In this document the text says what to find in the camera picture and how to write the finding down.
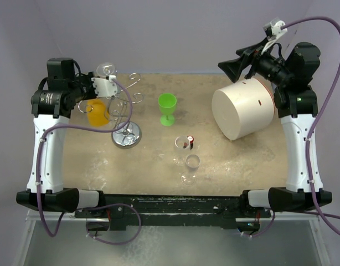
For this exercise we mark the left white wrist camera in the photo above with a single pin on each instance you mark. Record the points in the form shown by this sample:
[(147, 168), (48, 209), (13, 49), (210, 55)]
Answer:
[(105, 87)]

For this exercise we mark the silver wire glass rack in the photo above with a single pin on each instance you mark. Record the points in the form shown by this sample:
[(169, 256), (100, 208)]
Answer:
[(116, 108)]

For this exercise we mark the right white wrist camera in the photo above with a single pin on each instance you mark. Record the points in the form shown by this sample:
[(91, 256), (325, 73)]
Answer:
[(274, 30)]

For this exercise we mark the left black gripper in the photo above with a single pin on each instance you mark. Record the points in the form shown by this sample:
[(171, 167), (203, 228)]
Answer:
[(87, 78)]

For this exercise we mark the clear glass with red item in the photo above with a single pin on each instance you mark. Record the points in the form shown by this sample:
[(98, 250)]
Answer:
[(181, 150)]

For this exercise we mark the green plastic wine glass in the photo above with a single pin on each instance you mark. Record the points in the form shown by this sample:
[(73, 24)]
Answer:
[(167, 106)]

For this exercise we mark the white cylindrical container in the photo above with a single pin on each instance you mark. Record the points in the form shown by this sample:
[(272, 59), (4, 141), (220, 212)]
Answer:
[(243, 108)]

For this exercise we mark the orange plastic wine glass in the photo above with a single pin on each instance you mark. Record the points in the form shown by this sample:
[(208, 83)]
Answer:
[(96, 113)]

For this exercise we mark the clear wine glass front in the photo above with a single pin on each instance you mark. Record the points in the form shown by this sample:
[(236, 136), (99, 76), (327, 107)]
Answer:
[(189, 176)]

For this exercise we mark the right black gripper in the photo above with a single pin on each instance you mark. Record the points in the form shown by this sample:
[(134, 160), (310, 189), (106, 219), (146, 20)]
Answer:
[(234, 67)]

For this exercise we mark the small red capped bottle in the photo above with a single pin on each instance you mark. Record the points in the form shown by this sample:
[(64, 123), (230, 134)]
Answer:
[(191, 141)]

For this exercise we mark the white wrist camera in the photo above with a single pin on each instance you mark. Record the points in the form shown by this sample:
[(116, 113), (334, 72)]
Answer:
[(105, 87), (274, 30)]

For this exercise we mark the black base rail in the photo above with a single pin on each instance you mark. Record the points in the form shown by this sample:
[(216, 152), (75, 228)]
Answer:
[(176, 211)]

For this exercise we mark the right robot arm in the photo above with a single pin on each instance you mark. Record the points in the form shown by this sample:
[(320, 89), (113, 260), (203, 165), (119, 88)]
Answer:
[(297, 107)]

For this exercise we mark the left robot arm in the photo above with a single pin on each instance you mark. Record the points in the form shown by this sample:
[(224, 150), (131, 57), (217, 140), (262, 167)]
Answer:
[(52, 104)]

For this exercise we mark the clear wine glass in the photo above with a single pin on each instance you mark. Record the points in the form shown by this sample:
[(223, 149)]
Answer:
[(106, 69), (189, 176)]

